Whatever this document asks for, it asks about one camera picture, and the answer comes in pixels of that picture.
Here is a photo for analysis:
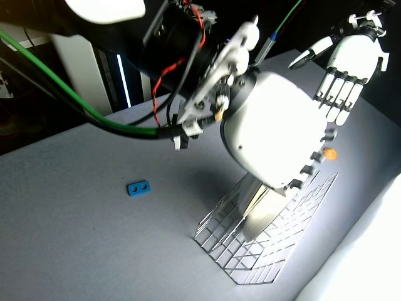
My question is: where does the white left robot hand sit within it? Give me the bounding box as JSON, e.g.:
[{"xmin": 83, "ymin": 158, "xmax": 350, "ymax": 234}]
[{"xmin": 288, "ymin": 26, "xmax": 391, "ymax": 128}]

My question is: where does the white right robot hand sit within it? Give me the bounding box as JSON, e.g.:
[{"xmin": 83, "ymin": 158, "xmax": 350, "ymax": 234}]
[{"xmin": 219, "ymin": 70, "xmax": 339, "ymax": 198}]

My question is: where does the white spare gripper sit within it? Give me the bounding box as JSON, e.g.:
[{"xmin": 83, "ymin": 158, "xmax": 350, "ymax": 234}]
[{"xmin": 187, "ymin": 2, "xmax": 218, "ymax": 23}]

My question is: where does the blue block with two holes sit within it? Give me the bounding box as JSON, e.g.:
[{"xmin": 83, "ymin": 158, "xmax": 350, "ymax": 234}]
[{"xmin": 127, "ymin": 180, "xmax": 153, "ymax": 198}]

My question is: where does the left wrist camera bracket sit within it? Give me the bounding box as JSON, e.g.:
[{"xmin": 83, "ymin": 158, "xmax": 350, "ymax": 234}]
[{"xmin": 348, "ymin": 10, "xmax": 391, "ymax": 77}]

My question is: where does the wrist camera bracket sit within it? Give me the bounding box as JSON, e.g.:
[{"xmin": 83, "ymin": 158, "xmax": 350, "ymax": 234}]
[
  {"xmin": 348, "ymin": 10, "xmax": 391, "ymax": 77},
  {"xmin": 172, "ymin": 14, "xmax": 261, "ymax": 152}
]

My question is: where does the thin green cable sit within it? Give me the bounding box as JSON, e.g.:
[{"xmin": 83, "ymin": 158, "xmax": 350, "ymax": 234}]
[{"xmin": 253, "ymin": 0, "xmax": 305, "ymax": 67}]

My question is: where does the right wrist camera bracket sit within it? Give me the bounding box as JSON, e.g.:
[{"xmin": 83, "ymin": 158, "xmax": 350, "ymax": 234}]
[{"xmin": 172, "ymin": 14, "xmax": 261, "ymax": 152}]

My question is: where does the silver wire plate rack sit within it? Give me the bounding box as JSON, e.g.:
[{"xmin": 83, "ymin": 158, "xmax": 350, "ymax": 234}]
[{"xmin": 193, "ymin": 171, "xmax": 340, "ymax": 285}]

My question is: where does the red twisted wire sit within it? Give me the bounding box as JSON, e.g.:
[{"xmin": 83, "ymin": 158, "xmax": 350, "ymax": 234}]
[{"xmin": 152, "ymin": 3, "xmax": 207, "ymax": 127}]

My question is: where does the thick green cable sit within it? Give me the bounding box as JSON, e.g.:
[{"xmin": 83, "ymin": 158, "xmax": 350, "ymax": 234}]
[{"xmin": 0, "ymin": 29, "xmax": 176, "ymax": 139}]

